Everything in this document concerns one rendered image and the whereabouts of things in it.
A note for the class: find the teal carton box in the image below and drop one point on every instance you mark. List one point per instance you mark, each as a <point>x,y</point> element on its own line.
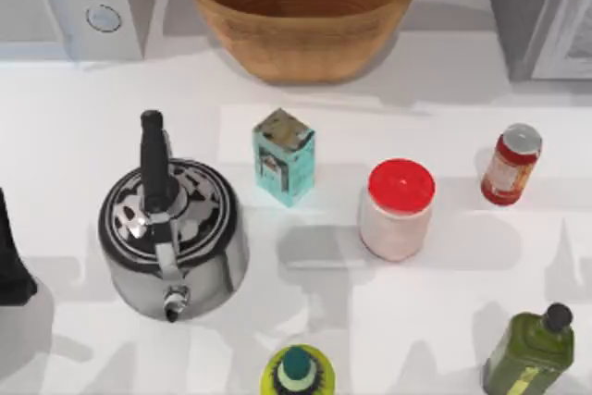
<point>284,168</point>

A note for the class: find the white jar with red lid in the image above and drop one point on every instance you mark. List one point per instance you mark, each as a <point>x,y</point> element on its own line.
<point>398,219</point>

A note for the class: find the brown woven basket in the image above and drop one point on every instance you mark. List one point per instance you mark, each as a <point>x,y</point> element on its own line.
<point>300,39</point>

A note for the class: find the yellow-green bottle with teal cap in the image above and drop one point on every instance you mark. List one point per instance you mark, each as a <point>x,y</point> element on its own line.
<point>298,374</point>

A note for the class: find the red jar with silver lid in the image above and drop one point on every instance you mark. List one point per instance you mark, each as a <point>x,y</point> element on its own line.
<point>509,173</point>

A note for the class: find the grey microwave knob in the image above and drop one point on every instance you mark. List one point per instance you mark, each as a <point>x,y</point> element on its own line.
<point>103,18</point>

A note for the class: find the green bottle with black cap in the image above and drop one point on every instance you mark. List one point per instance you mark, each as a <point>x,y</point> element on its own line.
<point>527,358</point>

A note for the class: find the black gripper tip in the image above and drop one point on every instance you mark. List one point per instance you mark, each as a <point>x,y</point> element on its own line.
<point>10,270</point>

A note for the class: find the pale microwave oven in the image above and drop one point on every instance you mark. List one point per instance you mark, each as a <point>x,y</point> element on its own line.
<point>41,6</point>

